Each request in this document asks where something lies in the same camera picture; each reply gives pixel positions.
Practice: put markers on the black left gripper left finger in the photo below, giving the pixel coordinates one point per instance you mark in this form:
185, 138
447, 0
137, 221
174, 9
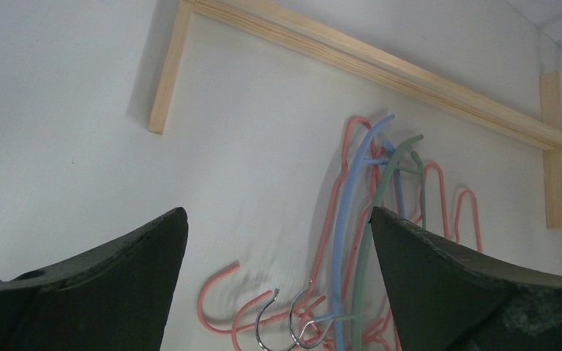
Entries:
116, 296

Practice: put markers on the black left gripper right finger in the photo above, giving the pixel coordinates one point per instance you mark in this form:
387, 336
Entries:
445, 296

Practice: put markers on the blue plastic hanger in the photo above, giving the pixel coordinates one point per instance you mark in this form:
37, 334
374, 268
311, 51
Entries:
347, 178

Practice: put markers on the green plastic hanger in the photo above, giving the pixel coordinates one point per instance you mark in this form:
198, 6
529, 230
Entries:
360, 274

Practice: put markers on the wooden hanger rack frame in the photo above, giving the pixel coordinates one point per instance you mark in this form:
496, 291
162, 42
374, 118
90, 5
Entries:
294, 31

